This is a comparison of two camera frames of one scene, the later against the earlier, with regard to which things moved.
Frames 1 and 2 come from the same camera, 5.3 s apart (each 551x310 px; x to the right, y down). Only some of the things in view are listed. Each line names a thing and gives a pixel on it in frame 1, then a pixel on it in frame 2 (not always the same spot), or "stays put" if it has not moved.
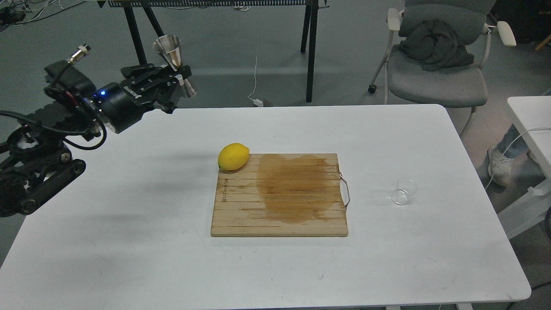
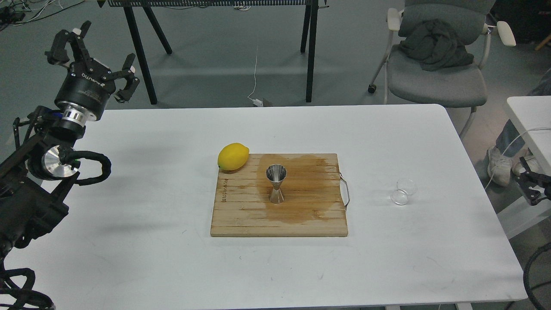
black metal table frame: [149, 4] stays put
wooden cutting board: [280, 194] stays put
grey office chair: [463, 87] stays put
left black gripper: [118, 104] → [84, 94]
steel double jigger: [168, 46] → [276, 173]
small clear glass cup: [405, 187] stays put
